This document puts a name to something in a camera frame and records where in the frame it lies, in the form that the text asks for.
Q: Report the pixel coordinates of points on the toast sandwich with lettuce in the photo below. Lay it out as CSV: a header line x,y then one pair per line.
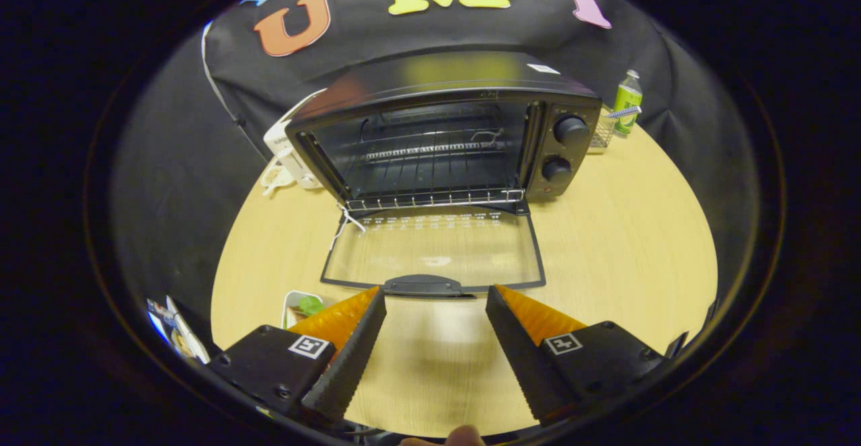
x,y
309,305

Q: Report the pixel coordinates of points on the striped pen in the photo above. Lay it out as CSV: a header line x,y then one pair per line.
x,y
622,112

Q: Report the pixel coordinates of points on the white kitchen appliance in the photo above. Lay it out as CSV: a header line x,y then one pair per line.
x,y
286,150

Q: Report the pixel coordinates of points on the stack of printed magazines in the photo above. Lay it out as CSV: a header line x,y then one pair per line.
x,y
176,328

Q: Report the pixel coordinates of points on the small white tray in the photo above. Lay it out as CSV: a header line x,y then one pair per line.
x,y
288,301

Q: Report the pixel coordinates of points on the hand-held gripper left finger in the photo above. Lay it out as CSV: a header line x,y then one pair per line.
x,y
350,365

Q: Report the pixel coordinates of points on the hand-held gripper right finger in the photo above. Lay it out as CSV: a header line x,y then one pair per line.
x,y
521,358

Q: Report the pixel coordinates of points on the green drink bottle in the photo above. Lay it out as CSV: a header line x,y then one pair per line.
x,y
627,99

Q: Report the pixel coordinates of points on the black toaster oven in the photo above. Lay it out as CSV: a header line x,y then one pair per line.
x,y
437,76

